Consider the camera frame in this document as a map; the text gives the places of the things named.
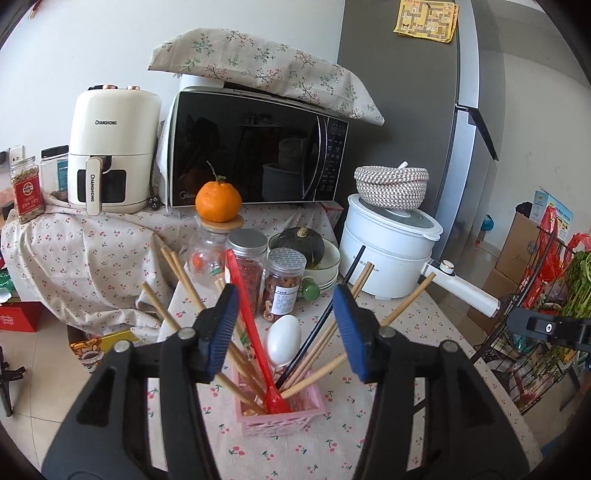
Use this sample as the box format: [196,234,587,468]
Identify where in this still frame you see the brown cardboard box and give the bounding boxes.
[466,213,541,326]

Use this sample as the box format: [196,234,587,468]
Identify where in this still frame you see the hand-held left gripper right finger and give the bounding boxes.
[331,282,546,480]

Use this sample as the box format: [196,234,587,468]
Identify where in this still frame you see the yellow paper sheet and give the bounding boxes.
[393,0,460,44]

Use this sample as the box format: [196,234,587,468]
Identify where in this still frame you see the red plastic spoon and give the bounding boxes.
[225,249,293,415]

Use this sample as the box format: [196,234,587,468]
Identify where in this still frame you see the black microwave oven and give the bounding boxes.
[164,88,350,209]

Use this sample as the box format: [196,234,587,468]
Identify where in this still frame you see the labelled dried fruit jar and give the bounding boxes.
[261,248,308,323]

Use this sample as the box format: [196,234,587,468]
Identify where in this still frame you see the red plastic bag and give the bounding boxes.
[522,205,591,305]

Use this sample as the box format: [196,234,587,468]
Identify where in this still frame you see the white plastic spoon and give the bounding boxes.
[267,315,303,370]

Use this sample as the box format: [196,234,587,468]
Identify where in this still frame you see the goji berry jar silver lid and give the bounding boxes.
[225,229,269,324]

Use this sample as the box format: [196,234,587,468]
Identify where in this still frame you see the pink plastic utensil basket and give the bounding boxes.
[233,364,326,439]

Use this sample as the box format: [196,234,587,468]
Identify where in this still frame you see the cream air fryer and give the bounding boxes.
[67,84,162,217]

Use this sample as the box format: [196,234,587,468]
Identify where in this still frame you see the black chopstick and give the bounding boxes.
[276,246,367,386]

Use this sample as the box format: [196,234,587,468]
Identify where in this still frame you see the floral beige cloth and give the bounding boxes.
[148,28,386,126]

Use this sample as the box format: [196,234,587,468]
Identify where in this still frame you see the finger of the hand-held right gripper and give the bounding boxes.
[505,307,591,352]

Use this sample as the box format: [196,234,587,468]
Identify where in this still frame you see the grey refrigerator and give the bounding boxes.
[336,0,502,278]

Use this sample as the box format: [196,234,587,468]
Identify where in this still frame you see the woven rope basket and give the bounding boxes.
[354,161,430,210]

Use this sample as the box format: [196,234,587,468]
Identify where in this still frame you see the clear container with black lid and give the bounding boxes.
[40,145,70,197]

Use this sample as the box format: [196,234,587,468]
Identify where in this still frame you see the orange with stem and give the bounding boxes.
[195,161,243,224]

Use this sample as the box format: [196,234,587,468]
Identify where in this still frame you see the yellow printed box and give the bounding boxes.
[69,330,139,370]

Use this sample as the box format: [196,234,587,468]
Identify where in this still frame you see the red label nut jar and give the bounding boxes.
[9,156,46,224]

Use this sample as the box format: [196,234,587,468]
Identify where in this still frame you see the green leafy vegetables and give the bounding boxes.
[540,251,591,324]

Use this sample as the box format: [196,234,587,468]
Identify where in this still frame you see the blue printed box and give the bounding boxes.
[530,188,573,232]

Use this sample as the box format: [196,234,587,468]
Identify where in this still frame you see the bunch of wooden chopsticks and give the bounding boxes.
[140,235,437,414]

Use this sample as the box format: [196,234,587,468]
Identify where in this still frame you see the black tripod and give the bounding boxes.
[0,346,26,418]

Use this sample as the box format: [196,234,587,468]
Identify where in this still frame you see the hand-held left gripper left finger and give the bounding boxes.
[41,282,241,480]

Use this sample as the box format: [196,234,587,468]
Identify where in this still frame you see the stack of white bowls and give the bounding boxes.
[268,231,342,291]

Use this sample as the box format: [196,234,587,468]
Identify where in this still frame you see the dark green squash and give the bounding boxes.
[269,225,326,269]

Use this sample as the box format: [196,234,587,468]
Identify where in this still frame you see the black wire rack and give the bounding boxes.
[471,222,591,416]

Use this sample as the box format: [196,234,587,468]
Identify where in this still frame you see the red cardboard box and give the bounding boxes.
[0,300,44,333]

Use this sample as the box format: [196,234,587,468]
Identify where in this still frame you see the white electric cooking pot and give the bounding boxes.
[339,194,502,318]

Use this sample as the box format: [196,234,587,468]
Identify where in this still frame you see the cherry print tablecloth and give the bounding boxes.
[0,198,543,480]

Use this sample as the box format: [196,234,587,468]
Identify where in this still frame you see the glass jar with wooden lid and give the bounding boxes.
[187,213,245,280]

